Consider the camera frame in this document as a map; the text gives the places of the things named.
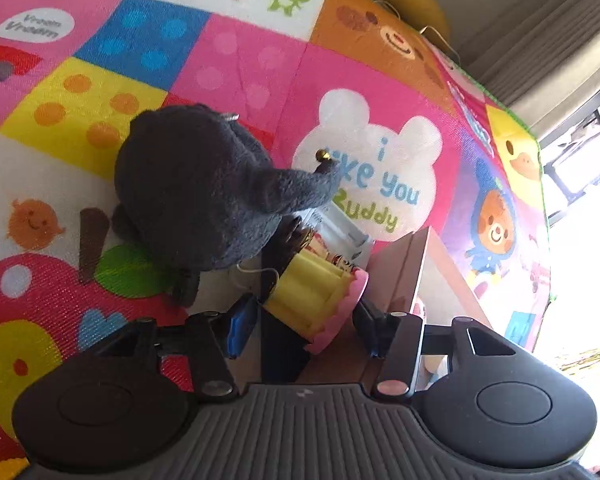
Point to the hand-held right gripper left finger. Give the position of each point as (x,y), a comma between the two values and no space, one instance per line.
(242,327)

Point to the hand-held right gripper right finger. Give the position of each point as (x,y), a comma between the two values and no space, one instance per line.
(367,327)

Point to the pink cardboard box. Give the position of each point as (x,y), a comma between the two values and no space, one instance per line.
(405,270)

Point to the yellow pink cake toy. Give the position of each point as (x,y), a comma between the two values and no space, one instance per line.
(305,295)

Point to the blue white cotton pad pack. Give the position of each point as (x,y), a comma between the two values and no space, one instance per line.
(352,240)

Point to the black plush toy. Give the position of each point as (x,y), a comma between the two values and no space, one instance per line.
(195,195)

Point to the colourful printed play mat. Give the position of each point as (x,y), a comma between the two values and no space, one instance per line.
(230,60)

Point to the grey curtain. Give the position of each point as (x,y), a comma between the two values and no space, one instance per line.
(555,35)

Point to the black window frame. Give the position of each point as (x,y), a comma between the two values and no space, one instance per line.
(575,125)

